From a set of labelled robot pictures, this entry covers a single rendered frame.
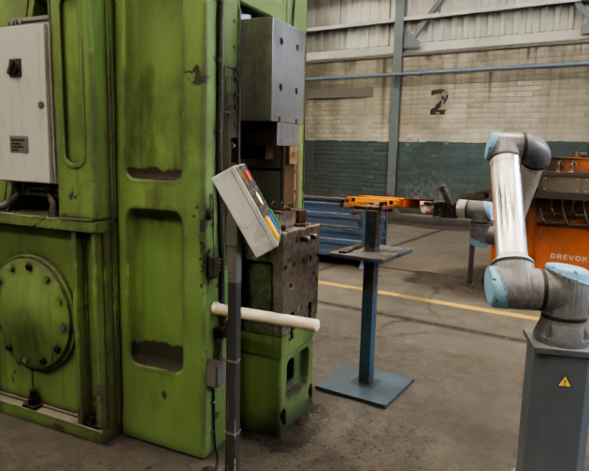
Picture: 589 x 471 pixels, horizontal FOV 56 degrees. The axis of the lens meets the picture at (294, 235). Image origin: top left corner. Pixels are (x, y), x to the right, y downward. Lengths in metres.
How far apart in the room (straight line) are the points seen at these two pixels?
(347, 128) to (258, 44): 8.46
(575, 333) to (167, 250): 1.55
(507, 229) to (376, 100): 8.44
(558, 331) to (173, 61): 1.72
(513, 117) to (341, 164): 3.20
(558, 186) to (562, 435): 3.36
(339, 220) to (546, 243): 2.09
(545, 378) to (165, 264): 1.49
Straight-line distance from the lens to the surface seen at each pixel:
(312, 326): 2.03
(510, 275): 2.07
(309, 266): 2.54
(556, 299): 2.11
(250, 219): 1.69
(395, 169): 10.23
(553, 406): 2.21
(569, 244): 5.51
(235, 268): 1.88
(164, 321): 2.40
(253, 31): 2.34
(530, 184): 2.54
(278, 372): 2.45
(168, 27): 2.32
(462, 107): 9.91
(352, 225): 6.05
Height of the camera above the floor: 1.25
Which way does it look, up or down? 9 degrees down
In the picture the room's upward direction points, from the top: 1 degrees clockwise
